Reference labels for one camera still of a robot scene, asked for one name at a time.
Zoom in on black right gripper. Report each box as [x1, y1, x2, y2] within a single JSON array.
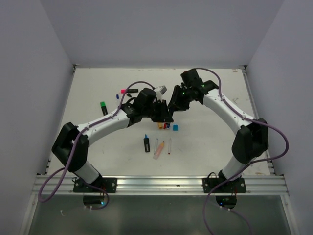
[[167, 84, 193, 111]]

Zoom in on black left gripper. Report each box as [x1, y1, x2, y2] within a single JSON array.
[[142, 99, 173, 123]]

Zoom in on red thin marker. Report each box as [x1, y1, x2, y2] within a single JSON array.
[[168, 138, 172, 155]]

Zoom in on blue highlighter black body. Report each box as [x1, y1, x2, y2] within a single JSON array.
[[143, 134, 150, 153]]

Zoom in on orange highlighter pen body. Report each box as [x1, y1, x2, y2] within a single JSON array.
[[153, 142, 165, 160]]

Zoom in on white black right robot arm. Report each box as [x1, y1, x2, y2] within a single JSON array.
[[168, 69, 268, 192]]

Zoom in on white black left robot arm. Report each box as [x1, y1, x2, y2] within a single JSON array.
[[52, 86, 173, 192]]

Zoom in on pink capped black highlighter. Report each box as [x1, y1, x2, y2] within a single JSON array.
[[121, 89, 139, 94]]

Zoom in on green capped black highlighter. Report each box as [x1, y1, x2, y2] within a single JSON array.
[[100, 101, 108, 116]]

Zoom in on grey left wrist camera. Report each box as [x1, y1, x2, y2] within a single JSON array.
[[154, 85, 167, 100]]

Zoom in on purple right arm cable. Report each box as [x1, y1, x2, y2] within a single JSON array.
[[195, 67, 291, 235]]

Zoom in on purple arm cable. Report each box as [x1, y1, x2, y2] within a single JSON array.
[[37, 81, 157, 203], [195, 67, 291, 235]]

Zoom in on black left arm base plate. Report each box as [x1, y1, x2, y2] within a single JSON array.
[[72, 177, 117, 193]]

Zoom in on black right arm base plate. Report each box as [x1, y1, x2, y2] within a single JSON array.
[[202, 177, 247, 193]]

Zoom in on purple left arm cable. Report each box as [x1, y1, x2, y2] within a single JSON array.
[[37, 81, 157, 203]]

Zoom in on aluminium front rail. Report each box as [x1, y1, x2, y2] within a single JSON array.
[[31, 175, 288, 196]]

